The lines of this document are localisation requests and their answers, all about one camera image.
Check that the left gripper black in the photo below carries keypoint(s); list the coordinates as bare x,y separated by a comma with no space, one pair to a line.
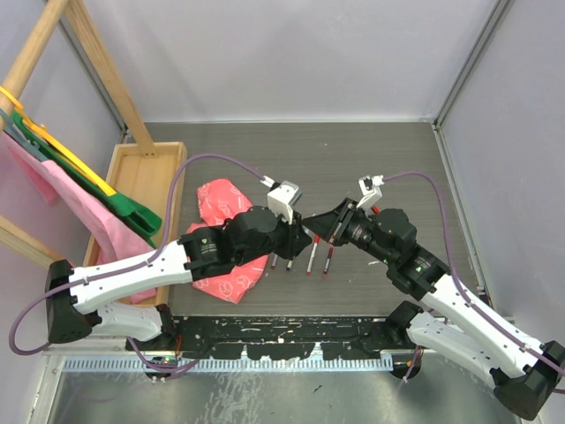
296,237

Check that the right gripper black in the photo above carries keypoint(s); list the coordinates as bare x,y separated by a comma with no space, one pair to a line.
333,224

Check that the short white pen red tip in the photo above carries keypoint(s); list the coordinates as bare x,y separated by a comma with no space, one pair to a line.
313,252

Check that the dark red capped pen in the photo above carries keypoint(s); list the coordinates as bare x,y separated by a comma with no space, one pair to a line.
328,261

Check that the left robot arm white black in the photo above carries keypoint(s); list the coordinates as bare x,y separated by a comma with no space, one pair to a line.
79,300

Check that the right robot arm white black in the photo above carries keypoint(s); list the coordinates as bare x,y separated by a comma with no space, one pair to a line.
446,317

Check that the coral patterned cloth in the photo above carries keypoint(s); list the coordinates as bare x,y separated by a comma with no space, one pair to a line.
218,200

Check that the wooden rack base tray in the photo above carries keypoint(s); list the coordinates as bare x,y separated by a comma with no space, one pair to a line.
147,180

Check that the green garment on hanger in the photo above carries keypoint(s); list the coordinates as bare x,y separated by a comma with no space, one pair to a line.
137,217

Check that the pink garment on hanger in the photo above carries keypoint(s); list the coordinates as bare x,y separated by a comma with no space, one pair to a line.
115,239

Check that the aluminium corner profile left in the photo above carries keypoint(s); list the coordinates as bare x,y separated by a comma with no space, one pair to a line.
88,67

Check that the aluminium corner profile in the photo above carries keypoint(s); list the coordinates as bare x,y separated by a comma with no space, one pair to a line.
493,21
88,67

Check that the yellow hanger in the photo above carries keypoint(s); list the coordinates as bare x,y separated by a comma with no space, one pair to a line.
72,159

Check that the aluminium corner profile right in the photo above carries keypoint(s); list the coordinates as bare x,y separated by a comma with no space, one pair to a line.
493,21

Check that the grey-blue hanger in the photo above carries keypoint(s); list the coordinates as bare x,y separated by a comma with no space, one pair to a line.
31,147

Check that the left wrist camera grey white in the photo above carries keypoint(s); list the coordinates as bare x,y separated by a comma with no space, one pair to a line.
281,199

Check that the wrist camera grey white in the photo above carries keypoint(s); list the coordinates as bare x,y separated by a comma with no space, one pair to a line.
281,199
371,192

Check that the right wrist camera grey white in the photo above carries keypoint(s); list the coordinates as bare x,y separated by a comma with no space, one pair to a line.
371,192

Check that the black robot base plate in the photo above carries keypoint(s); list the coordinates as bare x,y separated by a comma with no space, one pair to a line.
279,338

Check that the slotted cable duct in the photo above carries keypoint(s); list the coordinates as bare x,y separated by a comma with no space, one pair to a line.
130,364

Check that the wooden clothes rack frame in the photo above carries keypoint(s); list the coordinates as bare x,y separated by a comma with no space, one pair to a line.
91,42

